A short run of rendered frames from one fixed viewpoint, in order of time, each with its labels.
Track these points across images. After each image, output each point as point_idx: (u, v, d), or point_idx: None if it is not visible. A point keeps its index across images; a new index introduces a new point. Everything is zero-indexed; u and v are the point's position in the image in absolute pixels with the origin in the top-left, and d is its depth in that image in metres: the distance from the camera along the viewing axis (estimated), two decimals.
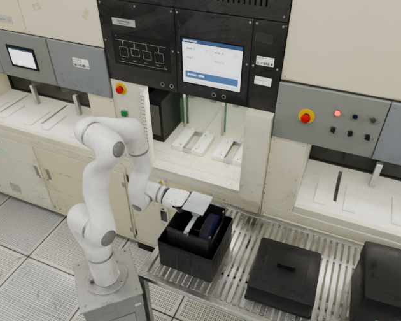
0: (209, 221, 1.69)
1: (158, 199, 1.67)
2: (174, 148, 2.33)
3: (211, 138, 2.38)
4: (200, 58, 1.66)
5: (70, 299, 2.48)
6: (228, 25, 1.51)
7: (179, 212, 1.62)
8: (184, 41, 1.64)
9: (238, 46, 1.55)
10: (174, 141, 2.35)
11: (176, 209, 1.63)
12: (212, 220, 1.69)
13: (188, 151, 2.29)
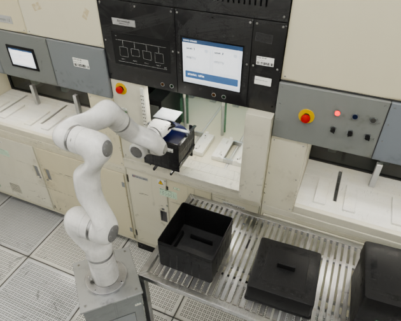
0: None
1: None
2: None
3: (211, 138, 2.38)
4: (200, 58, 1.66)
5: (70, 299, 2.48)
6: (228, 25, 1.51)
7: (174, 125, 1.86)
8: (184, 41, 1.64)
9: (238, 46, 1.55)
10: None
11: (171, 127, 1.85)
12: None
13: None
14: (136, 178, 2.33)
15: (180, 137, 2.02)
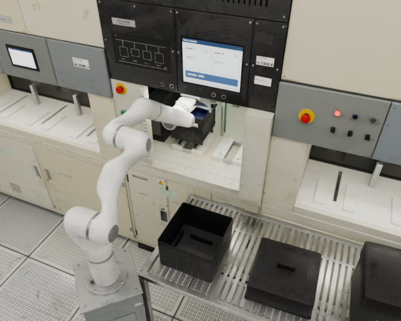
0: None
1: (186, 111, 2.03)
2: (174, 148, 2.33)
3: (211, 138, 2.38)
4: (200, 58, 1.66)
5: (70, 299, 2.48)
6: (228, 25, 1.51)
7: (200, 103, 2.11)
8: (184, 41, 1.64)
9: (238, 46, 1.55)
10: (174, 141, 2.35)
11: (196, 104, 2.10)
12: None
13: (188, 151, 2.29)
14: (136, 178, 2.33)
15: (203, 114, 2.27)
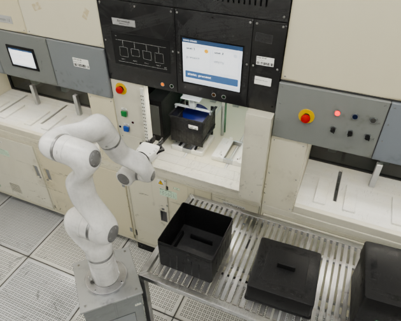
0: None
1: None
2: (174, 148, 2.33)
3: (211, 138, 2.38)
4: (200, 58, 1.66)
5: (70, 299, 2.48)
6: (228, 25, 1.51)
7: (164, 149, 1.81)
8: (184, 41, 1.64)
9: (238, 46, 1.55)
10: (174, 141, 2.35)
11: (160, 151, 1.80)
12: None
13: (188, 151, 2.29)
14: None
15: (203, 117, 2.28)
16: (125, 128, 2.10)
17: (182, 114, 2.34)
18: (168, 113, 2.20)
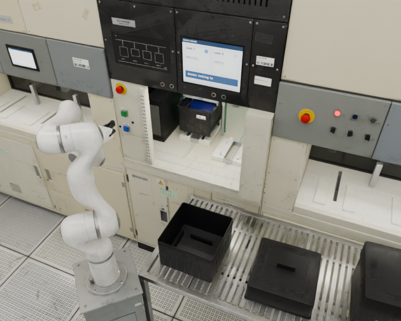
0: None
1: None
2: (181, 137, 2.41)
3: (218, 128, 2.46)
4: (200, 58, 1.66)
5: (70, 299, 2.48)
6: (228, 25, 1.51)
7: (115, 130, 1.91)
8: (184, 41, 1.64)
9: (238, 46, 1.55)
10: (182, 132, 2.43)
11: (112, 133, 1.90)
12: None
13: (196, 141, 2.38)
14: (136, 178, 2.33)
15: (210, 107, 2.37)
16: (125, 128, 2.10)
17: (190, 106, 2.42)
18: (177, 104, 2.28)
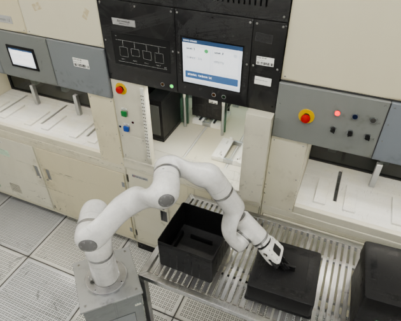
0: None
1: None
2: (194, 122, 2.56)
3: (228, 114, 2.60)
4: (200, 58, 1.66)
5: (70, 299, 2.48)
6: (228, 25, 1.51)
7: None
8: (184, 41, 1.64)
9: (238, 46, 1.55)
10: (195, 116, 2.58)
11: None
12: None
13: (208, 125, 2.52)
14: (136, 178, 2.33)
15: None
16: (125, 128, 2.10)
17: None
18: None
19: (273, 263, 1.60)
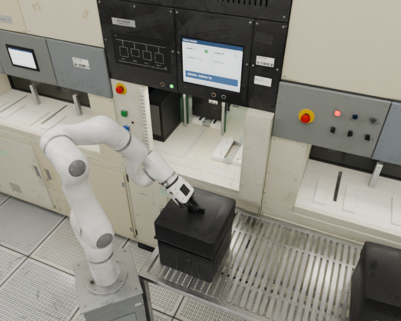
0: None
1: None
2: (194, 122, 2.56)
3: (228, 114, 2.60)
4: (200, 58, 1.66)
5: (70, 299, 2.48)
6: (228, 25, 1.51)
7: (193, 191, 1.69)
8: (184, 41, 1.64)
9: (238, 46, 1.55)
10: (195, 116, 2.58)
11: None
12: None
13: (208, 125, 2.52)
14: None
15: None
16: (125, 128, 2.10)
17: None
18: None
19: (179, 202, 1.61)
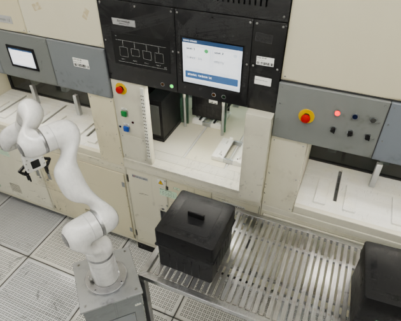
0: None
1: None
2: (194, 122, 2.56)
3: (228, 114, 2.60)
4: (200, 58, 1.66)
5: (70, 299, 2.48)
6: (228, 25, 1.51)
7: (50, 157, 1.93)
8: (184, 41, 1.64)
9: (238, 46, 1.55)
10: (195, 116, 2.58)
11: (46, 157, 1.92)
12: None
13: (208, 125, 2.52)
14: (136, 178, 2.33)
15: None
16: (125, 128, 2.10)
17: None
18: None
19: (21, 168, 1.85)
